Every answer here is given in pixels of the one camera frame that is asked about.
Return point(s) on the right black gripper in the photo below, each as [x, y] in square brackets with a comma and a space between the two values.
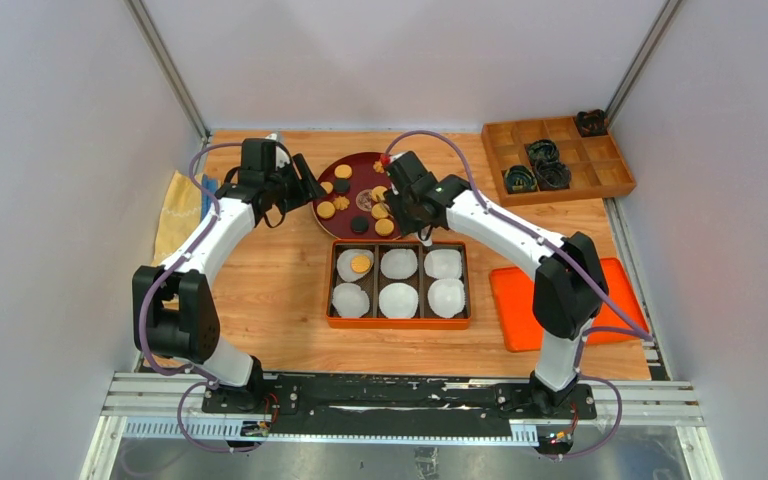
[406, 225]

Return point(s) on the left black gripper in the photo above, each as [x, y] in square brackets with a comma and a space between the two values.
[306, 187]

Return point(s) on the yellow round cookie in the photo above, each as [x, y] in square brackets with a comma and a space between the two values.
[360, 264]
[343, 171]
[380, 211]
[384, 227]
[326, 210]
[377, 193]

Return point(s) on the dark red round plate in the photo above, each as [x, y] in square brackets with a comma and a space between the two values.
[362, 181]

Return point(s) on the metal tongs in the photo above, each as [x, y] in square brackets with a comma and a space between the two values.
[410, 217]

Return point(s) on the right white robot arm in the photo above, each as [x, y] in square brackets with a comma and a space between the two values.
[568, 280]

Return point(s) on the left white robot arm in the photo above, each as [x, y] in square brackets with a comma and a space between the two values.
[176, 323]

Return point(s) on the black sandwich cookie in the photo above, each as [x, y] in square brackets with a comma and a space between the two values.
[341, 186]
[359, 225]

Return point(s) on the white paper cup top middle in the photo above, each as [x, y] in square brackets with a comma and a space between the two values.
[399, 263]

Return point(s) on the white paper cup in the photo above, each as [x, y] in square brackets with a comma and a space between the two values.
[350, 301]
[447, 297]
[398, 301]
[399, 263]
[343, 264]
[444, 263]

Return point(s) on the white paper cup top right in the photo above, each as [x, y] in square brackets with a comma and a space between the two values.
[444, 263]

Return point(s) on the white paper cup top left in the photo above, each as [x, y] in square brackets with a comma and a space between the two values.
[343, 264]

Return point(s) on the orange compartment box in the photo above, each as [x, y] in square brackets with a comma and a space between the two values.
[375, 281]

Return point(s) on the white paper cup bottom right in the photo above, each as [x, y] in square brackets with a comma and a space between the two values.
[447, 297]

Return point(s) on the blue cloth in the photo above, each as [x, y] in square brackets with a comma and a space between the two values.
[211, 185]

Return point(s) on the white paper cup bottom middle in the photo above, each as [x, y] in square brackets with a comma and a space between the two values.
[398, 301]

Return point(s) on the black paper cup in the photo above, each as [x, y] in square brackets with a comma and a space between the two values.
[552, 175]
[543, 150]
[519, 179]

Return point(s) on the white paper cup bottom left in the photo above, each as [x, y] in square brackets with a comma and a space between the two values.
[350, 301]

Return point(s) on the wooden compartment organizer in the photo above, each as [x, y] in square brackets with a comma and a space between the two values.
[597, 166]

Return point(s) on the yellow cloth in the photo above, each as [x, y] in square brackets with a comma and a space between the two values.
[180, 214]

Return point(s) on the black paper cup corner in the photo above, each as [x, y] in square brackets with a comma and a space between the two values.
[591, 123]

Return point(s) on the orange box lid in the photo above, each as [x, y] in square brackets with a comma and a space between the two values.
[512, 292]

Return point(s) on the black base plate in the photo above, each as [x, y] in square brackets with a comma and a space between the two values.
[411, 407]

